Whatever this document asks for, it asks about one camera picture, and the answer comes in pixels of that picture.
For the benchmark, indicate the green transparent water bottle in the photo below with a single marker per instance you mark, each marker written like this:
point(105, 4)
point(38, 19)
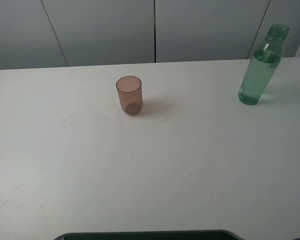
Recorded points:
point(263, 64)

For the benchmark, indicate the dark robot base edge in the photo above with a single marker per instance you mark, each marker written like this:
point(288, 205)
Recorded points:
point(153, 235)

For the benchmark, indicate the pink transparent plastic cup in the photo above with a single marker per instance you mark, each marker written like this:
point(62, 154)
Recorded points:
point(129, 89)

